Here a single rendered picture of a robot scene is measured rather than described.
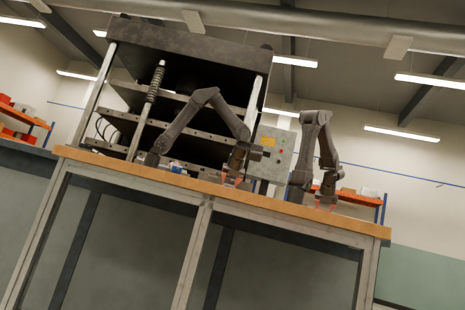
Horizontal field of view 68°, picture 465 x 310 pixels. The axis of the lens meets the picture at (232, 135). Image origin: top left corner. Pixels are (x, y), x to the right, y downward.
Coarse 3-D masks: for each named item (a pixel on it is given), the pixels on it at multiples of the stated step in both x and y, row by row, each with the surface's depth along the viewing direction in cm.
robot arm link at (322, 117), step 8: (320, 112) 138; (328, 112) 143; (320, 120) 138; (328, 120) 146; (328, 128) 148; (320, 136) 148; (328, 136) 148; (320, 144) 150; (328, 144) 148; (320, 152) 152; (328, 152) 150; (336, 152) 153; (320, 160) 154; (328, 160) 151
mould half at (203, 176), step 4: (200, 172) 162; (204, 172) 162; (208, 172) 162; (200, 176) 162; (204, 176) 162; (208, 176) 162; (220, 176) 162; (204, 180) 161; (208, 180) 161; (212, 180) 161; (216, 180) 161; (220, 180) 161; (228, 180) 161; (220, 184) 161; (232, 184) 161; (240, 184) 160; (244, 184) 160; (248, 184) 160; (252, 184) 160; (236, 188) 160; (240, 188) 160; (244, 188) 160; (248, 188) 160
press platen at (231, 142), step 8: (104, 112) 258; (112, 112) 258; (120, 112) 258; (136, 120) 256; (152, 120) 256; (160, 128) 257; (184, 128) 254; (200, 136) 252; (208, 136) 251; (216, 136) 251; (224, 144) 252; (232, 144) 249
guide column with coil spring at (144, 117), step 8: (160, 72) 262; (160, 80) 262; (144, 112) 253; (144, 120) 252; (136, 128) 250; (144, 128) 252; (136, 136) 248; (136, 144) 247; (128, 152) 245; (128, 160) 243
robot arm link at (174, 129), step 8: (192, 104) 147; (200, 104) 148; (184, 112) 147; (192, 112) 147; (176, 120) 145; (184, 120) 146; (168, 128) 144; (176, 128) 144; (160, 136) 142; (168, 136) 142; (176, 136) 145; (168, 144) 142; (160, 152) 141
